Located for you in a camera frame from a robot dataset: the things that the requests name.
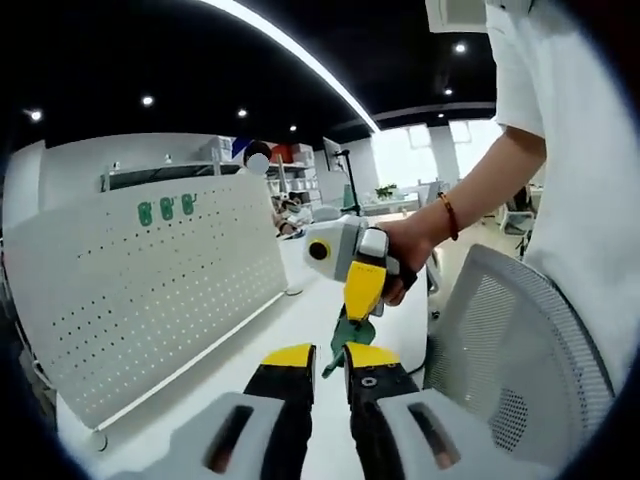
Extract shelves with white bins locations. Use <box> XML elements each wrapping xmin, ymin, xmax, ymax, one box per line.
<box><xmin>269</xmin><ymin>144</ymin><xmax>319</xmax><ymax>206</ymax></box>

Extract red bead bracelet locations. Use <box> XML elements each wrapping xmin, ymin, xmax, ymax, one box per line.
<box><xmin>437</xmin><ymin>191</ymin><xmax>461</xmax><ymax>242</ymax></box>

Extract white chest-worn device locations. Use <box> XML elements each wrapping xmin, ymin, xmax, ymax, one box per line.
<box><xmin>425</xmin><ymin>0</ymin><xmax>490</xmax><ymax>32</ymax></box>

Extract linear ceiling light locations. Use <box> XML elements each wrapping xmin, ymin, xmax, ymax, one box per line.
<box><xmin>197</xmin><ymin>0</ymin><xmax>380</xmax><ymax>134</ymax></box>

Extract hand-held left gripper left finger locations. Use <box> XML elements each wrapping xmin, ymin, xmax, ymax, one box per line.
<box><xmin>167</xmin><ymin>342</ymin><xmax>319</xmax><ymax>480</ymax></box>

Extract grey mesh office chair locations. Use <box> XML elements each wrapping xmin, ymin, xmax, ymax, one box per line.
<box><xmin>422</xmin><ymin>243</ymin><xmax>616</xmax><ymax>454</ymax></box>

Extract monitor on black stand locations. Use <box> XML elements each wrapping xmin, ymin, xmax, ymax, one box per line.
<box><xmin>322</xmin><ymin>137</ymin><xmax>364</xmax><ymax>214</ymax></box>

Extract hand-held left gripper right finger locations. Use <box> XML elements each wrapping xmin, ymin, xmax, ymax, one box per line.
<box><xmin>341</xmin><ymin>342</ymin><xmax>501</xmax><ymax>480</ymax></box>

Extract person's right hand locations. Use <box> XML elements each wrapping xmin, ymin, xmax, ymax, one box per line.
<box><xmin>377</xmin><ymin>209</ymin><xmax>451</xmax><ymax>307</ymax></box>

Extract metal shelving rack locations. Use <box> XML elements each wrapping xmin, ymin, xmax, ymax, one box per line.
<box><xmin>99</xmin><ymin>149</ymin><xmax>241</xmax><ymax>194</ymax></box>

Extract white perforated mounting plate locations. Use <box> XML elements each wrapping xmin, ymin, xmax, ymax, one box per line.
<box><xmin>0</xmin><ymin>174</ymin><xmax>304</xmax><ymax>451</ymax></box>

